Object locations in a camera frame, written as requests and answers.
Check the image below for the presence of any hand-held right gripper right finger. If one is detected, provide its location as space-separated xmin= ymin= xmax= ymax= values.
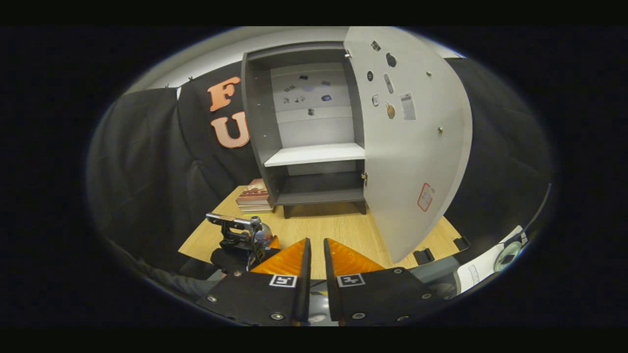
xmin=323 ymin=238 xmax=439 ymax=328

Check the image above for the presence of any black backdrop cloth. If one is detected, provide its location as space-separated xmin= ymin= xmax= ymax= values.
xmin=86 ymin=58 xmax=555 ymax=280

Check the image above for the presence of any grey paperback book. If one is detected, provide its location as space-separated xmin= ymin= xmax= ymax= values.
xmin=236 ymin=200 xmax=274 ymax=214

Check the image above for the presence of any light grey cabinet door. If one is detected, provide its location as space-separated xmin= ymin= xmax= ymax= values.
xmin=343 ymin=27 xmax=473 ymax=264

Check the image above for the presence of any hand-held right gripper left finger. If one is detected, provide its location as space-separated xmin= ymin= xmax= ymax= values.
xmin=195 ymin=238 xmax=313 ymax=328

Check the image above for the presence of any white cabinet shelf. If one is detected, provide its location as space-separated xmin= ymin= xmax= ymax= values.
xmin=264 ymin=143 xmax=366 ymax=168

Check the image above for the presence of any round tape roll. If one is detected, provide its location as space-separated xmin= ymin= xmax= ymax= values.
xmin=494 ymin=240 xmax=523 ymax=272

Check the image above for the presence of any brown cover book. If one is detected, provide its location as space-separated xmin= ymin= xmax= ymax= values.
xmin=236 ymin=178 xmax=270 ymax=206

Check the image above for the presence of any grey cabinet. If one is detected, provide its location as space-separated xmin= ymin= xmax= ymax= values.
xmin=241 ymin=42 xmax=368 ymax=219

